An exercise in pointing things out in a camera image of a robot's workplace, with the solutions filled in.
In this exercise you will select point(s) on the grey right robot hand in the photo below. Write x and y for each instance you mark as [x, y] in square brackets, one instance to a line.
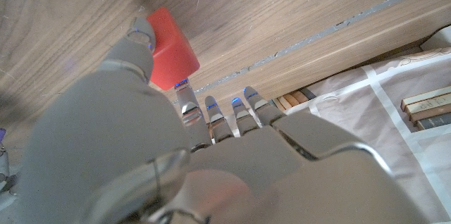
[3, 164]

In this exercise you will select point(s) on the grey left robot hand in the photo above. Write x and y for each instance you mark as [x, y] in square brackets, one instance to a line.
[246, 181]

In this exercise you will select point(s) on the purple magnetic block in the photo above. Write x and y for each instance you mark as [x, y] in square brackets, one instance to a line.
[2, 135]

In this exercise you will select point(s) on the red magnetic block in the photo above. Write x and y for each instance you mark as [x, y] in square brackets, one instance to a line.
[172, 55]

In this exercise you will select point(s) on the printed bookshelf backdrop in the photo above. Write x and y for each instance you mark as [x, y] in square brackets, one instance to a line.
[387, 118]

